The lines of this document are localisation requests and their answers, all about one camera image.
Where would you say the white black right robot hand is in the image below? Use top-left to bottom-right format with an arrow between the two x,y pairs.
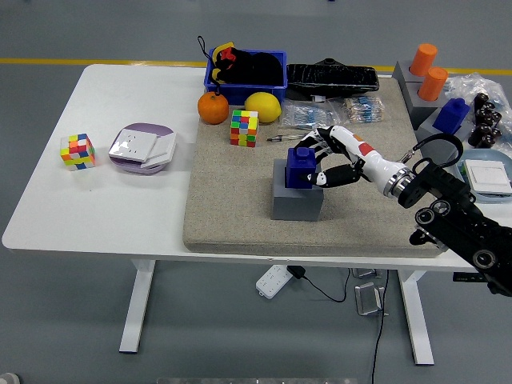
296,125 -> 403,193

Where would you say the blue square seal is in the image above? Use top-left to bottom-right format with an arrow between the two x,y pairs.
284,146 -> 319,189
434,98 -> 470,135

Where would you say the grey square seal holder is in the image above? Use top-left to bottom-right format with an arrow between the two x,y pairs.
416,107 -> 475,161
271,158 -> 324,222

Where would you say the grey cylinder seal holder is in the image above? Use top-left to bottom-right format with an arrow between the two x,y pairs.
403,79 -> 451,130
391,60 -> 425,87

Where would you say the orange cylinder seal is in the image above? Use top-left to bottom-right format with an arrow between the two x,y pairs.
410,42 -> 438,77
418,66 -> 449,102

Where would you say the clear bag of tan resistors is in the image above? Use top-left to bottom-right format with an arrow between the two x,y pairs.
342,95 -> 387,126

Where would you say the clear bag of blue resistors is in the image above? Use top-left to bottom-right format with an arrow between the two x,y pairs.
279,99 -> 343,133

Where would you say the dark brown small parts pile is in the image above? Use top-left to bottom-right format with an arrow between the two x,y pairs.
467,92 -> 504,147

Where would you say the yellow lemon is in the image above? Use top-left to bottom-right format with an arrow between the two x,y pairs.
244,91 -> 282,123

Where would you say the crumpled clear plastic bag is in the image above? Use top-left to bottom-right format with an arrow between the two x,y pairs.
443,71 -> 512,121

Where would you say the colourful puzzle cube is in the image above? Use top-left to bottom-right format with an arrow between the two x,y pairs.
59,133 -> 97,172
229,109 -> 260,149

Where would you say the grey-brown mat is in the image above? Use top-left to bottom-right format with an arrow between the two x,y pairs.
182,76 -> 448,259

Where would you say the blue plastic bin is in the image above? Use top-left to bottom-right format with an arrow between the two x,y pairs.
203,49 -> 289,106

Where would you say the white power strip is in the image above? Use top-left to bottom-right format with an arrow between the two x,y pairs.
255,263 -> 292,299

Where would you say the orange fruit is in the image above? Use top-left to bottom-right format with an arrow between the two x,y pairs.
197,91 -> 230,126

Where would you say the white table leg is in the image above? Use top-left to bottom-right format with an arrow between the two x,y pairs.
398,270 -> 436,366
118,258 -> 157,354

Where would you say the purple plate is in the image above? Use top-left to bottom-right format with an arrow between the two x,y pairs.
108,122 -> 177,176

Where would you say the white wall switch panel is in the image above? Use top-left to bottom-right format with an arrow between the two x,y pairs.
466,159 -> 512,195
108,129 -> 158,164
142,132 -> 178,169

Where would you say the black plug cord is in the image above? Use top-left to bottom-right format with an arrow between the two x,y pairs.
302,268 -> 352,303

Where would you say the black cord loop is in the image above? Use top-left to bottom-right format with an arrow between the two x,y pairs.
196,35 -> 223,95

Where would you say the long black floor cable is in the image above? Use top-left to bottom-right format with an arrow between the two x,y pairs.
370,270 -> 391,384

